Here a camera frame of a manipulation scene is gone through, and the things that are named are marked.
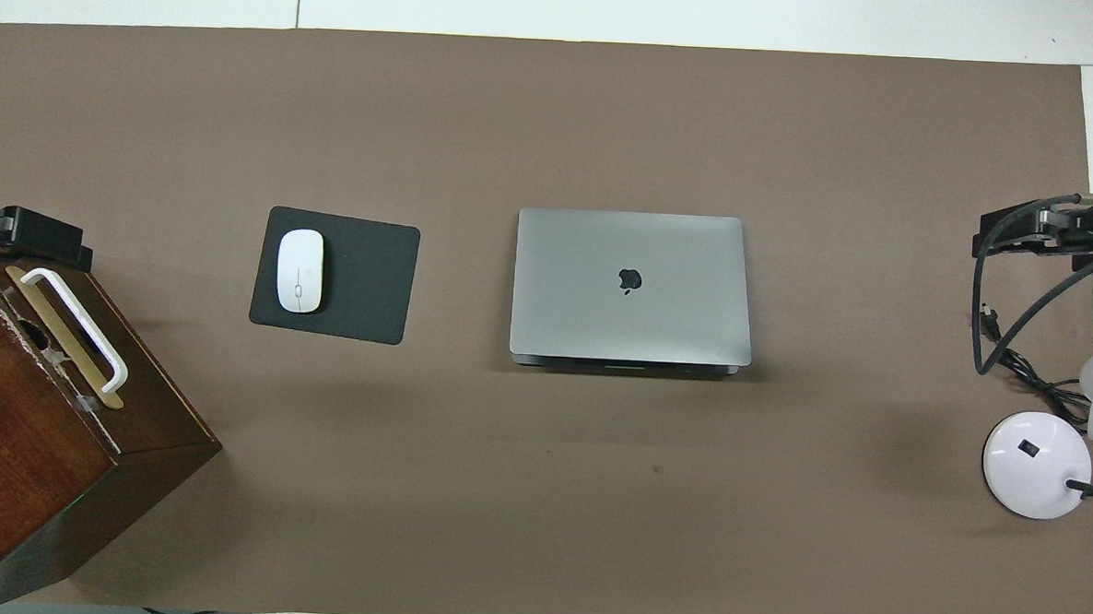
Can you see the white desk lamp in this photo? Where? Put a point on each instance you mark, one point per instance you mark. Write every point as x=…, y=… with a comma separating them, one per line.
x=1033, y=467

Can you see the white computer mouse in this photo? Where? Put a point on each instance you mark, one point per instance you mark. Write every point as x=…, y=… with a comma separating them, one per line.
x=300, y=270

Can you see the black mouse pad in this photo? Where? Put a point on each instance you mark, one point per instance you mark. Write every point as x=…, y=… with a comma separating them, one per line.
x=368, y=281

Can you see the dark brown wooden box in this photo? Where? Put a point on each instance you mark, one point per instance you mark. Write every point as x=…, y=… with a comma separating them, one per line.
x=16, y=413

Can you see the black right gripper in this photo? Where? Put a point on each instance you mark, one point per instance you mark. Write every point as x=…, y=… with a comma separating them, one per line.
x=1090, y=225

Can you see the brown table mat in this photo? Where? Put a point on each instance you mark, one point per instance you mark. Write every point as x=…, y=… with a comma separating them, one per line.
x=537, y=528

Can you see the silver grey laptop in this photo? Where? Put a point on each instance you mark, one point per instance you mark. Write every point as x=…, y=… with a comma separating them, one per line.
x=584, y=290

